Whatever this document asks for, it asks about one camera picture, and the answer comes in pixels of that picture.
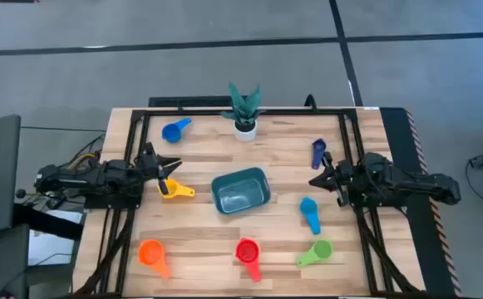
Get red measuring cup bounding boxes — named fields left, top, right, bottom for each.
left=234, top=238, right=263, bottom=282

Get teal plastic basket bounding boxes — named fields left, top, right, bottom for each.
left=210, top=166, right=272, bottom=216

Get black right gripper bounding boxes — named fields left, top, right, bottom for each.
left=308, top=151, right=352, bottom=208

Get yellow and black cable bundle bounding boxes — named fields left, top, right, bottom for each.
left=67, top=133, right=106, bottom=169

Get green measuring cup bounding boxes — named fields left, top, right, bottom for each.
left=295, top=239, right=334, bottom=267

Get black cable loop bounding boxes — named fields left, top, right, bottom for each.
left=303, top=94, right=319, bottom=113

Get cyan measuring cup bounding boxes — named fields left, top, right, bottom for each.
left=299, top=196, right=322, bottom=236

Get black floor mat hazard stripes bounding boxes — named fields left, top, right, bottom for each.
left=380, top=106, right=463, bottom=298

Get orange measuring cup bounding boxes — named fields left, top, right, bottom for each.
left=137, top=238, right=170, bottom=279

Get black aluminium table frame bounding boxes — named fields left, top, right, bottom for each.
left=74, top=107, right=423, bottom=298

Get blue measuring cup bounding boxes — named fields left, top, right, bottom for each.
left=161, top=117, right=193, bottom=145

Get yellow measuring cup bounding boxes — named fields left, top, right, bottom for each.
left=156, top=178, right=196, bottom=200

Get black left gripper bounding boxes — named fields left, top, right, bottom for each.
left=135, top=142, right=183, bottom=197

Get white plant pot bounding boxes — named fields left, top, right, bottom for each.
left=232, top=119, right=259, bottom=142

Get green artificial plant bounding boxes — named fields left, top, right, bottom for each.
left=219, top=81, right=266, bottom=126

